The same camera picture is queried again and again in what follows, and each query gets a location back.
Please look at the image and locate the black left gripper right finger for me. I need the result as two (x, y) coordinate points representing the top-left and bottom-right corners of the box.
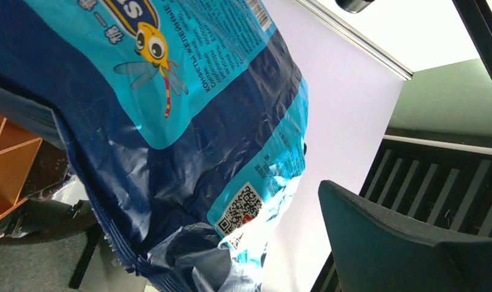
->
(318, 180), (492, 291)

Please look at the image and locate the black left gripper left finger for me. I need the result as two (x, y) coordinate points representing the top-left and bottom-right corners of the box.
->
(0, 201), (102, 291)

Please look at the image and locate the blue candy bag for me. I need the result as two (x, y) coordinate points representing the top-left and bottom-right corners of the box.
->
(0, 1), (308, 291)

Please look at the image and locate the orange wooden divider tray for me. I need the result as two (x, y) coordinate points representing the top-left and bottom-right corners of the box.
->
(0, 115), (42, 220)

